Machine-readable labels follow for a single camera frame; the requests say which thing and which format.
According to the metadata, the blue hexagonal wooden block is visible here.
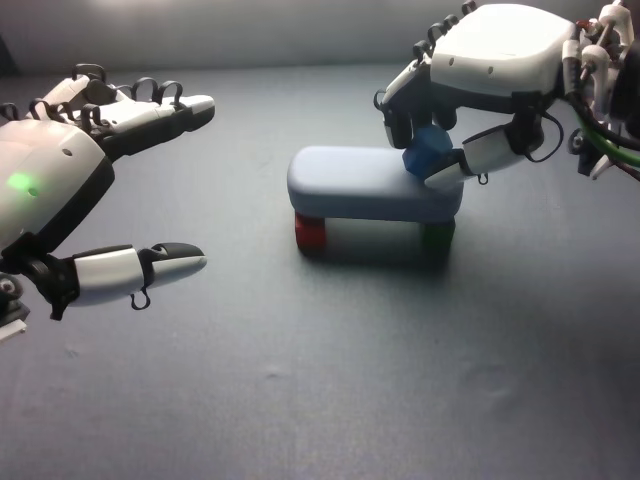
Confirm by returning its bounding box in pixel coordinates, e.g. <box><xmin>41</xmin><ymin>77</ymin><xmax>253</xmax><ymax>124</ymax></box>
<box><xmin>401</xmin><ymin>126</ymin><xmax>454</xmax><ymax>177</ymax></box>

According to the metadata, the green rectangular wooden block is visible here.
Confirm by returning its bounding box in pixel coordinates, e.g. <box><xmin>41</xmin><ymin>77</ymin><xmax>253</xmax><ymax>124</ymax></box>
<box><xmin>420</xmin><ymin>222</ymin><xmax>457</xmax><ymax>250</ymax></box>

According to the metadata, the red rectangular wooden block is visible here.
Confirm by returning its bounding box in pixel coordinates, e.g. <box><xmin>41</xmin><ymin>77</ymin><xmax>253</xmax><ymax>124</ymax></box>
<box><xmin>294</xmin><ymin>211</ymin><xmax>328</xmax><ymax>251</ymax></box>

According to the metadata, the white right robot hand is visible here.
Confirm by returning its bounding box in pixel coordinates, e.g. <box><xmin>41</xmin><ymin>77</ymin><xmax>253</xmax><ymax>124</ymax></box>
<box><xmin>373</xmin><ymin>0</ymin><xmax>581</xmax><ymax>195</ymax></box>

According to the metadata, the grey-blue glasses case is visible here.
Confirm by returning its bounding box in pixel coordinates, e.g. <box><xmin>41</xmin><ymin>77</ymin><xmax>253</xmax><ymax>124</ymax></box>
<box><xmin>286</xmin><ymin>145</ymin><xmax>464</xmax><ymax>225</ymax></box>

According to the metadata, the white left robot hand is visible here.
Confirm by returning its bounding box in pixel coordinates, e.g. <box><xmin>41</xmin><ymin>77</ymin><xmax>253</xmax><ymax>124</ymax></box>
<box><xmin>0</xmin><ymin>63</ymin><xmax>217</xmax><ymax>321</ymax></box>

